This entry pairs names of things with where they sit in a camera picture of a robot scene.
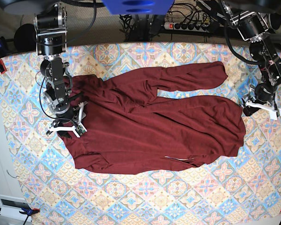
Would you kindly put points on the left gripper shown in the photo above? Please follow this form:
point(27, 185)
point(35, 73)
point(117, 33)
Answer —
point(260, 94)

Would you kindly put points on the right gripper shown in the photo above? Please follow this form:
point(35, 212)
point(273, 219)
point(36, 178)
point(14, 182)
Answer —
point(64, 112)

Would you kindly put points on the dark red t-shirt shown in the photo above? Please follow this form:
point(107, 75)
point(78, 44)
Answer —
point(130, 129)

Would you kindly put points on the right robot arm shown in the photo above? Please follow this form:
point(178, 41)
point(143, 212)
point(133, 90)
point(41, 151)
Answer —
point(50, 37)

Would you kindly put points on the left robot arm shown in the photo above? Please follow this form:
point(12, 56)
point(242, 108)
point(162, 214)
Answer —
point(245, 17)

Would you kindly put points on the patterned tablecloth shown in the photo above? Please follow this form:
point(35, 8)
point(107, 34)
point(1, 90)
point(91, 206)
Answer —
point(235, 190)

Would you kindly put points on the black round stool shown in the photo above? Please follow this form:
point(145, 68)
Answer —
point(24, 38)

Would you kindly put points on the black round object top right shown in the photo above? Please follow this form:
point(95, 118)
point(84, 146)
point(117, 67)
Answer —
point(275, 21)

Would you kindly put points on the blue orange clamp lower left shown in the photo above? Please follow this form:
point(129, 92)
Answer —
point(25, 212)

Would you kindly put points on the white power strip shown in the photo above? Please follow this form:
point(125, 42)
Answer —
point(185, 26)

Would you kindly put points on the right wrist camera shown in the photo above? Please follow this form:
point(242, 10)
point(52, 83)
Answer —
point(80, 130)

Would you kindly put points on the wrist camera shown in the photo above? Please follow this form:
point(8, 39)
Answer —
point(275, 114)
point(80, 130)

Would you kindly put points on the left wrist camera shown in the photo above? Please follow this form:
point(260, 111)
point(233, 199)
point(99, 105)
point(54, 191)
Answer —
point(275, 114)

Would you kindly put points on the white wall socket box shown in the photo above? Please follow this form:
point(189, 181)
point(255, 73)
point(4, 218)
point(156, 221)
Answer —
point(14, 202)

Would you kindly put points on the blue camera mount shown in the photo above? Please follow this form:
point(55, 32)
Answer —
point(134, 7)

